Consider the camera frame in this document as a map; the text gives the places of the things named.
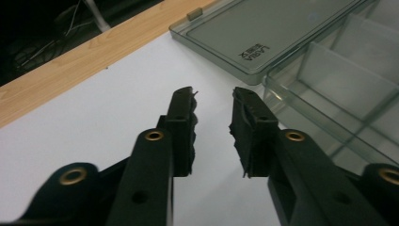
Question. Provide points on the grey transparent compartment box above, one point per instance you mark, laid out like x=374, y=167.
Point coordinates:
x=266, y=31

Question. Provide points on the white metal stand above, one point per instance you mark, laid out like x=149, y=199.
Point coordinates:
x=97, y=17

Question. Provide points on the white table cover board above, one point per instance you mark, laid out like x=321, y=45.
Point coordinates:
x=94, y=125

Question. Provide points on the wooden table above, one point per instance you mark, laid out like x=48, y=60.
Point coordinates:
x=78, y=62

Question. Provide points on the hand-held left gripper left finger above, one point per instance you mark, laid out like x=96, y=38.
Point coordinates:
x=178, y=138

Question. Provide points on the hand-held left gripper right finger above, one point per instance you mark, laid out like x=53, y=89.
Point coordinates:
x=254, y=138

